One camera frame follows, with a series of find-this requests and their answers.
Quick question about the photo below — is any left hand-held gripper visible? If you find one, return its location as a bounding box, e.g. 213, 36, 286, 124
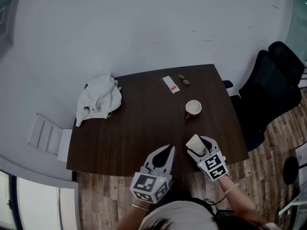
130, 144, 176, 204

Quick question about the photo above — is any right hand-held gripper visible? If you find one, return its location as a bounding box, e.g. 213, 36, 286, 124
186, 136, 233, 182

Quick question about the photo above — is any person's right forearm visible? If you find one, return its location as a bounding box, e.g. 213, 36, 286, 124
217, 175, 267, 225

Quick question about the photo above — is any person's left forearm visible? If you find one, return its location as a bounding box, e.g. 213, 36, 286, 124
115, 199, 154, 230

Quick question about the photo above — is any dark table with white legs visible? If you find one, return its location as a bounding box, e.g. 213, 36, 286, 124
66, 64, 249, 177

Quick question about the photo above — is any brown cup with white inside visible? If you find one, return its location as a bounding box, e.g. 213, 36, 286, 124
184, 100, 202, 120

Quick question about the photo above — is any person's grey shirt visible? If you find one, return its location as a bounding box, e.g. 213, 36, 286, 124
139, 200, 216, 230

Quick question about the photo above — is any white packet with red label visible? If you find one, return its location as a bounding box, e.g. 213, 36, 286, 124
162, 75, 180, 95

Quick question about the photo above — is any black office chair with headrest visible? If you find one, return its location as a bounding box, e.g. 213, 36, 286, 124
222, 41, 306, 153

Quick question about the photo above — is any black floor fan stand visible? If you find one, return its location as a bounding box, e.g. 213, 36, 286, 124
283, 156, 307, 185

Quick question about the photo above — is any crumpled white cloth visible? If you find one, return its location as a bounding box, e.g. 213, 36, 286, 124
75, 73, 122, 127

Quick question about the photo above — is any white box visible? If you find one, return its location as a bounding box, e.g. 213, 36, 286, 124
57, 129, 73, 162

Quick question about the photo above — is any window with white blinds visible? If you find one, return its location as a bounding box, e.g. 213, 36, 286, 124
0, 170, 80, 230

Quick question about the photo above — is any frosted glass partition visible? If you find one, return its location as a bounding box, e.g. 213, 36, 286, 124
285, 0, 307, 64

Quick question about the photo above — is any grey panelled door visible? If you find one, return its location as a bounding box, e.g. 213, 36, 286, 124
0, 0, 24, 47

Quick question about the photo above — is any thin bracelet on left wrist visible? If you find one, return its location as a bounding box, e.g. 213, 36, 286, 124
130, 203, 150, 212

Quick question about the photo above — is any white frame desk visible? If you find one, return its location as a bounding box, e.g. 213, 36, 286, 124
278, 142, 307, 225

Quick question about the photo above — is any white slatted wall panel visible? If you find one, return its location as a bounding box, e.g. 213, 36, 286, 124
28, 113, 63, 155

